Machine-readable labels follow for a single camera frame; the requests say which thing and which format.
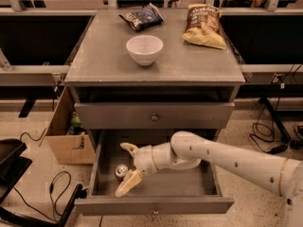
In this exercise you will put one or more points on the white ceramic bowl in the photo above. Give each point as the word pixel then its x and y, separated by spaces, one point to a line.
pixel 144 49

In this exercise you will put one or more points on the grey top drawer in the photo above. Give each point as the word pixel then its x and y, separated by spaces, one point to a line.
pixel 168 115

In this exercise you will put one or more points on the orange drink can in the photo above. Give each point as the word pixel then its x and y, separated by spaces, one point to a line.
pixel 121 171

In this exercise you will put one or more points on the black cable power adapter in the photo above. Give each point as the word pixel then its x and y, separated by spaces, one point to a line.
pixel 263 136

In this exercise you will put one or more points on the grey drawer cabinet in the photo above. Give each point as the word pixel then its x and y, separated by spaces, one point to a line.
pixel 188 87

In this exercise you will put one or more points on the green bottle in box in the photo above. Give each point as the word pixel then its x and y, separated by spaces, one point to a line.
pixel 75 121

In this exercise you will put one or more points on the open grey middle drawer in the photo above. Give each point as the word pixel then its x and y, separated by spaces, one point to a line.
pixel 168 192

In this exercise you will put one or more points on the blue chip bag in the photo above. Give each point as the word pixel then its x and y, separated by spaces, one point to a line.
pixel 148 16

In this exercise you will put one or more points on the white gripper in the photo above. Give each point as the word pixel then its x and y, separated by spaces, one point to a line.
pixel 143 160

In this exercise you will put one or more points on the brown yellow chip bag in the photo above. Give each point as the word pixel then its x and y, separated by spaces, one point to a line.
pixel 203 26

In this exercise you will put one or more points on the cardboard box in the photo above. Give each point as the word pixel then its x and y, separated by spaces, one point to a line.
pixel 69 147

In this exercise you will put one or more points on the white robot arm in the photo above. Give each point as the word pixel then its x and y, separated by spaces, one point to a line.
pixel 185 150

